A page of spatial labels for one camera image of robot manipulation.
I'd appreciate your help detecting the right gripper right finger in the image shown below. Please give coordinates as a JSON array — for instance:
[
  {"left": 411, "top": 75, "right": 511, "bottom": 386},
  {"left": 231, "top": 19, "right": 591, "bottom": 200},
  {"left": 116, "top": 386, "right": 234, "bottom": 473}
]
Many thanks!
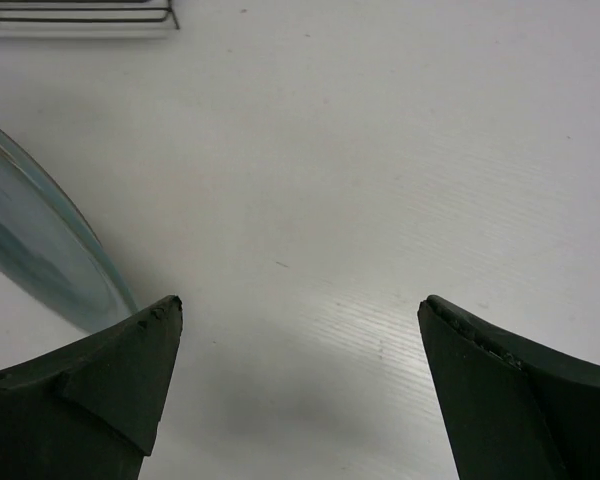
[{"left": 418, "top": 295, "right": 600, "bottom": 479}]

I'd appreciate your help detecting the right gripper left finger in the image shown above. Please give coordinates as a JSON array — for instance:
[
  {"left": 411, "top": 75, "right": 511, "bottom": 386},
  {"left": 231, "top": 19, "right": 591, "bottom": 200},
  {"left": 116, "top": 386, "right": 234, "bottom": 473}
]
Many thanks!
[{"left": 0, "top": 296, "right": 183, "bottom": 479}]

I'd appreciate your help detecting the light blue ceramic plate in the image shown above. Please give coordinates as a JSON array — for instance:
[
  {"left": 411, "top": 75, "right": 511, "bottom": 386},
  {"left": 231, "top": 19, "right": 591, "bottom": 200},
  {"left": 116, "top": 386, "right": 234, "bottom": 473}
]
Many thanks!
[{"left": 0, "top": 129, "right": 138, "bottom": 333}]

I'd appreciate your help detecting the wire dish rack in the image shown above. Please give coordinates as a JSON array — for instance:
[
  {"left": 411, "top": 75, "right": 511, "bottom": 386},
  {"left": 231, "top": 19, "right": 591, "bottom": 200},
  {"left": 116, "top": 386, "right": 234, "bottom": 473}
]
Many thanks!
[{"left": 0, "top": 1, "right": 180, "bottom": 30}]

